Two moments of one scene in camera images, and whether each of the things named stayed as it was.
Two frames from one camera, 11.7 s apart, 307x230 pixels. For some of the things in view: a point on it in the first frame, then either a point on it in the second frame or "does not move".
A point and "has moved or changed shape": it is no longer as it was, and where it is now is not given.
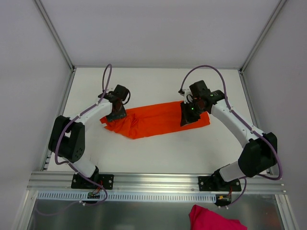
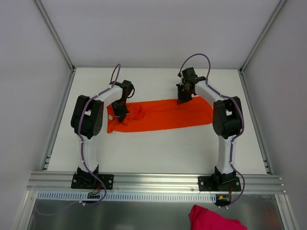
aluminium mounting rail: (61, 182) does not move
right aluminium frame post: (262, 36) does not move
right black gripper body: (188, 116) -> (183, 96)
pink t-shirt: (202, 218) does not move
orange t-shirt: (150, 121) has moved or changed shape
